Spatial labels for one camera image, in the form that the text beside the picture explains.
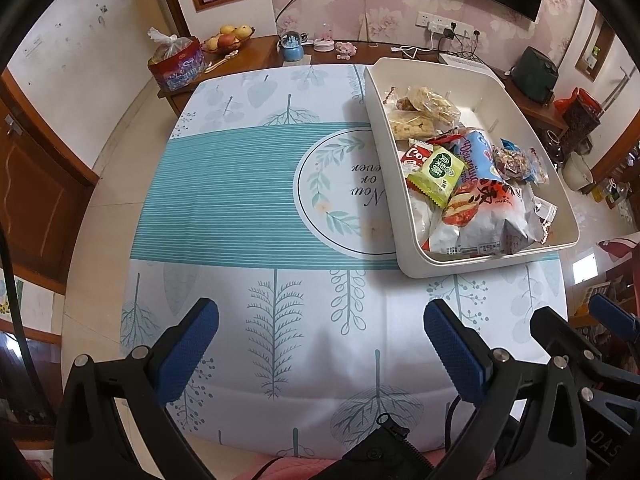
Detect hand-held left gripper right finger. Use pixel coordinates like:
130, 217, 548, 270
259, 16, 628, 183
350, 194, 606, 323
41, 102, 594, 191
423, 299, 587, 480

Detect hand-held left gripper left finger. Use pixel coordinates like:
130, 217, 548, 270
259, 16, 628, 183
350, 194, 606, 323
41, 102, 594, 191
52, 297, 220, 480

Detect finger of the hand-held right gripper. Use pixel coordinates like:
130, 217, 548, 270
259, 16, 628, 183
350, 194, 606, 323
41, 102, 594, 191
588, 293, 640, 373
529, 306, 640, 403

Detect large white red snack bag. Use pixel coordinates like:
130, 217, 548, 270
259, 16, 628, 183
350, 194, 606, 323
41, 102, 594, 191
420, 177, 558, 257

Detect dark nut snack packet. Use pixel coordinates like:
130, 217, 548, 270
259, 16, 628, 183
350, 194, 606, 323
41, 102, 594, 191
490, 140, 550, 184

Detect green snack packet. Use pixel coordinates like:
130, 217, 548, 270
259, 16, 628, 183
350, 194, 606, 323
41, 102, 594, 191
406, 146, 467, 209

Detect blue biscuit pack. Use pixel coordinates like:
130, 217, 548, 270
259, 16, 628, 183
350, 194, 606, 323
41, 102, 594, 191
447, 130, 506, 186

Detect red white cookie packet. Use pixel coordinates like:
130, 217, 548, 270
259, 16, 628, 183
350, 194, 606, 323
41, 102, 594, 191
402, 141, 436, 171

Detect orange red snack packet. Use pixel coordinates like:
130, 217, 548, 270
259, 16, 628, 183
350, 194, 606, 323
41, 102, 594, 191
430, 127, 466, 148

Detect white plastic storage bin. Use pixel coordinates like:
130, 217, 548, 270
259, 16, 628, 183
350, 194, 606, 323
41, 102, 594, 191
363, 57, 580, 279

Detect rice cracker packet red label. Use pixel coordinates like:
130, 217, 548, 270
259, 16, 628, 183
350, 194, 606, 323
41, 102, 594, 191
382, 86, 462, 125

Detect red white chair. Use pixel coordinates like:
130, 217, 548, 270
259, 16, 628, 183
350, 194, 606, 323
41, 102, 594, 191
596, 236, 640, 262

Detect black jacket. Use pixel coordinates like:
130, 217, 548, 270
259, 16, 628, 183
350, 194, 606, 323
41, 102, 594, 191
342, 412, 433, 480

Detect white bucket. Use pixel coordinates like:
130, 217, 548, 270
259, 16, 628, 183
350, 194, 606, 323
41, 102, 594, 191
561, 152, 596, 192

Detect pink clothing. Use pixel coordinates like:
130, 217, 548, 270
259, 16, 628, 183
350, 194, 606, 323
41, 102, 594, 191
265, 452, 451, 480

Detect wooden door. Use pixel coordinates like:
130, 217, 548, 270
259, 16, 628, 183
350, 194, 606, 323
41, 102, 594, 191
0, 70, 101, 296

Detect white router box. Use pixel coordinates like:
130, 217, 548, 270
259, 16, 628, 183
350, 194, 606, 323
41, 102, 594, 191
440, 53, 493, 73

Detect red gift bag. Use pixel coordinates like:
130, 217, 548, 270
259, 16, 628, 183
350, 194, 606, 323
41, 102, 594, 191
146, 27, 207, 92

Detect white spoon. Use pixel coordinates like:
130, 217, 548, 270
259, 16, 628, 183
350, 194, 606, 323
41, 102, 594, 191
204, 50, 240, 73

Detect wooden cabinet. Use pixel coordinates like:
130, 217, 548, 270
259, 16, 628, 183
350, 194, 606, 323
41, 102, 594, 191
157, 35, 571, 131

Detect fruit bowl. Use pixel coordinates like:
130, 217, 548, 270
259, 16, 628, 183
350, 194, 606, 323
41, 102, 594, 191
201, 24, 256, 55

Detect pink music box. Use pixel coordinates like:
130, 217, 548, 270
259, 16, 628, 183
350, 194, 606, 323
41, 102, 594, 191
313, 22, 336, 52

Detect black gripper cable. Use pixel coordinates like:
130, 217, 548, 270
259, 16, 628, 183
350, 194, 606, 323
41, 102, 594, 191
0, 225, 36, 391

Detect white charger cable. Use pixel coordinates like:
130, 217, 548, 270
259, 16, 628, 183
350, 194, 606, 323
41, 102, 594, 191
391, 45, 441, 58

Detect white wall outlets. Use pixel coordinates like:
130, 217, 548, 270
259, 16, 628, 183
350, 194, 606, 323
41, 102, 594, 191
416, 11, 476, 41

